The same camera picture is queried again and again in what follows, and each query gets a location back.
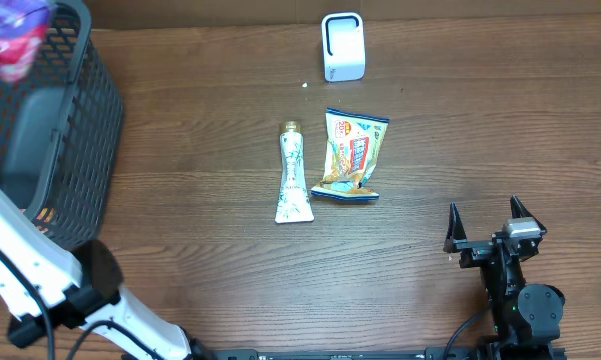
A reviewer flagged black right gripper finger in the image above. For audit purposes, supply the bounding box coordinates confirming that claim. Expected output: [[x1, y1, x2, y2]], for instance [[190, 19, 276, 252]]
[[510, 195, 533, 219], [446, 202, 467, 242]]

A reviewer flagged beige orange snack bag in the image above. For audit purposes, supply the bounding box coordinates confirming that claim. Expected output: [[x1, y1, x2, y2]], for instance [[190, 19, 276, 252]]
[[311, 108, 390, 202]]

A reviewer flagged small orange tissue box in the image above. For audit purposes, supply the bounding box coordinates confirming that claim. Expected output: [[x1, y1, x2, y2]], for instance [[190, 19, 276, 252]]
[[35, 208, 55, 233]]

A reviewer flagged pink purple pad package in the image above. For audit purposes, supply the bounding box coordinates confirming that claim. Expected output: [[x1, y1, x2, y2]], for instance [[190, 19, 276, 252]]
[[0, 0, 52, 83]]

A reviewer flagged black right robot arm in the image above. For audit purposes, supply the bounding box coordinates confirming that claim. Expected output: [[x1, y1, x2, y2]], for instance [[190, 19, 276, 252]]
[[442, 196, 566, 359]]

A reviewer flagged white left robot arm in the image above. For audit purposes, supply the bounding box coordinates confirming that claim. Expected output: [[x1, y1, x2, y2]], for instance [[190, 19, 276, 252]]
[[0, 189, 214, 359]]

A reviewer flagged white barcode scanner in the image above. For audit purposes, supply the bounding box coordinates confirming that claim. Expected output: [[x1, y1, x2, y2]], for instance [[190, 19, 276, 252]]
[[321, 12, 366, 82]]

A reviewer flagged white floral tube gold cap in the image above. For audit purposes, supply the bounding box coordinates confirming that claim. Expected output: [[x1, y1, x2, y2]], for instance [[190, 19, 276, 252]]
[[275, 121, 314, 224]]

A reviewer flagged dark grey plastic basket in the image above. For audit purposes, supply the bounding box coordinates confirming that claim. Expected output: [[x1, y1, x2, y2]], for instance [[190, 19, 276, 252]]
[[0, 0, 124, 249]]

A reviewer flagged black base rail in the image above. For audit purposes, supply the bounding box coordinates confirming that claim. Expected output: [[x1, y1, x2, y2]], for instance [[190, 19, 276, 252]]
[[122, 347, 569, 360]]

